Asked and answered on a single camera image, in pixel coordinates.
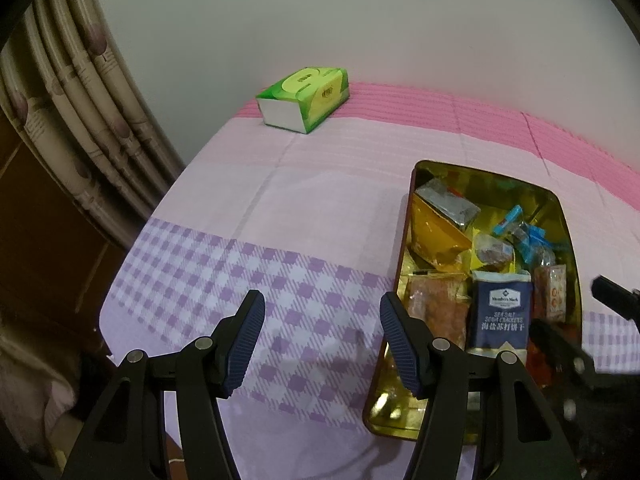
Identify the pale cloth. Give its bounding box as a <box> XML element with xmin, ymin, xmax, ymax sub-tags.
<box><xmin>0</xmin><ymin>330</ymin><xmax>78</xmax><ymax>466</ymax></box>

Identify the small blue candy packet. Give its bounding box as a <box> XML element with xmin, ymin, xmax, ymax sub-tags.
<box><xmin>492</xmin><ymin>205</ymin><xmax>526</xmax><ymax>238</ymax></box>

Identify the clear packet of nut bars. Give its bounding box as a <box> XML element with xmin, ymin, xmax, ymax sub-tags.
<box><xmin>530</xmin><ymin>264</ymin><xmax>568</xmax><ymax>323</ymax></box>

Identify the orange snack packet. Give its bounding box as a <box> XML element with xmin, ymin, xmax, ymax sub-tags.
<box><xmin>407</xmin><ymin>195</ymin><xmax>473</xmax><ymax>271</ymax></box>

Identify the pink purple checked tablecloth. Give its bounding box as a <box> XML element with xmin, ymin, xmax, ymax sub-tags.
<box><xmin>100</xmin><ymin>82</ymin><xmax>640</xmax><ymax>480</ymax></box>

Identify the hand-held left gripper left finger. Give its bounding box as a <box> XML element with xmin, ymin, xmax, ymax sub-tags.
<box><xmin>60</xmin><ymin>289</ymin><xmax>266</xmax><ymax>480</ymax></box>

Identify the grey green square snack packet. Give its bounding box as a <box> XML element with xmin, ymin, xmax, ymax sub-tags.
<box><xmin>415</xmin><ymin>179</ymin><xmax>482</xmax><ymax>233</ymax></box>

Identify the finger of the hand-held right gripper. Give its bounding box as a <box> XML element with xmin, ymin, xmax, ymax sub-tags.
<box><xmin>530</xmin><ymin>317</ymin><xmax>596</xmax><ymax>386</ymax></box>
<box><xmin>591</xmin><ymin>275</ymin><xmax>640</xmax><ymax>322</ymax></box>

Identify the clear packet of pastry bars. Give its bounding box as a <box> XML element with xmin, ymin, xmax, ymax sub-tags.
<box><xmin>402</xmin><ymin>272</ymin><xmax>471</xmax><ymax>346</ymax></box>

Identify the yellow clear snack packet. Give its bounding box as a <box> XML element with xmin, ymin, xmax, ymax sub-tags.
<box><xmin>472</xmin><ymin>232</ymin><xmax>516</xmax><ymax>273</ymax></box>

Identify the brown wooden cabinet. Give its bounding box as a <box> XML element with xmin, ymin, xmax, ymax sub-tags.
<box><xmin>0</xmin><ymin>110</ymin><xmax>131</xmax><ymax>361</ymax></box>

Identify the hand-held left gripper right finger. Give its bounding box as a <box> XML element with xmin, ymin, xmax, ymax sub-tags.
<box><xmin>379</xmin><ymin>291</ymin><xmax>583</xmax><ymax>480</ymax></box>

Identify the patterned beige curtain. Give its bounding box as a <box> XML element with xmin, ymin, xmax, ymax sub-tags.
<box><xmin>0</xmin><ymin>0</ymin><xmax>188</xmax><ymax>251</ymax></box>

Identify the green tissue box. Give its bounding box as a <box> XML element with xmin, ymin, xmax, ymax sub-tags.
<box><xmin>256</xmin><ymin>66</ymin><xmax>349</xmax><ymax>135</ymax></box>

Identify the navy blue cracker packet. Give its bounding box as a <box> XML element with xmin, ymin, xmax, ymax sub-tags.
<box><xmin>465</xmin><ymin>270</ymin><xmax>532</xmax><ymax>358</ymax></box>

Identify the gold metal tin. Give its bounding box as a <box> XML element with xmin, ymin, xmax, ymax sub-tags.
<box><xmin>362</xmin><ymin>160</ymin><xmax>583</xmax><ymax>445</ymax></box>

